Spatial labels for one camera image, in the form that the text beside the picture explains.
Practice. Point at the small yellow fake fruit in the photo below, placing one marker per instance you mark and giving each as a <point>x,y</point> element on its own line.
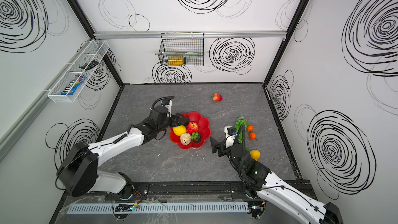
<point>255,154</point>

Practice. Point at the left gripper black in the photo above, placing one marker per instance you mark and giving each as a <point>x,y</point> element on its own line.
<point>172,120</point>

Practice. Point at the red flower-shaped fruit bowl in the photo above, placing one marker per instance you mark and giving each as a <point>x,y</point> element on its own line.
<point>204,130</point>

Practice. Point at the black remote control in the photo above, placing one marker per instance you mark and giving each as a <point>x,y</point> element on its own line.
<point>90,65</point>

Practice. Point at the fake red strawberry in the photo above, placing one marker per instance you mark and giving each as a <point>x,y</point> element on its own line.
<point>217,97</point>

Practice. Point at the yellow fake lemon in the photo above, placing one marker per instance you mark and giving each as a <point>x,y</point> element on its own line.
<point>180,130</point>

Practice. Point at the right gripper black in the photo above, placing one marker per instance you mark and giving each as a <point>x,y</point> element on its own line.
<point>220,149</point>

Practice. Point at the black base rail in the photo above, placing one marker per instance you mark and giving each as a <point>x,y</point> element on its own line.
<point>234,190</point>

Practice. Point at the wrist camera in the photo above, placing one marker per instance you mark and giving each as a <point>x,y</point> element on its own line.
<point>167,103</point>
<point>230,132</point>

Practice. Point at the fake red apple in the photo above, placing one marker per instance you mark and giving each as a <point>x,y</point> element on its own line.
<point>192,127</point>

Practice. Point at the blue candy packet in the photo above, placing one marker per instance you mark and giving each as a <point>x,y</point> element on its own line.
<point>75,83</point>

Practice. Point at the black wire wall basket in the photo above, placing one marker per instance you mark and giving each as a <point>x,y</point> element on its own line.
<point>190,45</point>

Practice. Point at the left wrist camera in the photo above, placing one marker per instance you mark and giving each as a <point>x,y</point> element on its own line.
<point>167,103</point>

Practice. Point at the black fake avocado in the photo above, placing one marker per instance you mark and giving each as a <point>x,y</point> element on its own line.
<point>184,121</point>

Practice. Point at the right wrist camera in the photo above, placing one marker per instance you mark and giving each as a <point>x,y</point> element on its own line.
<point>230,132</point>

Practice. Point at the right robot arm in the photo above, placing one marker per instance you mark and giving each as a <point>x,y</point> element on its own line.
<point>265,184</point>

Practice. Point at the grey slotted cable duct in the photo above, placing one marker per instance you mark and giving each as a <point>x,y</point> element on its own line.
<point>159,208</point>

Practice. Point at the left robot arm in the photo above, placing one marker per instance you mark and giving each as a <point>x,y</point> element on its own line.
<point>79,171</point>

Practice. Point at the yellow box in basket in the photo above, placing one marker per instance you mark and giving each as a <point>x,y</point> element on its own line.
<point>176,61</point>

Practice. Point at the green fake grape bunch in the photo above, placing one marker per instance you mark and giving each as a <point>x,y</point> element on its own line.
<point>239,122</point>

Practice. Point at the dark mangosteen with green calyx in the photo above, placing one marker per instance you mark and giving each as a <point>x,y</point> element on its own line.
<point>196,137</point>

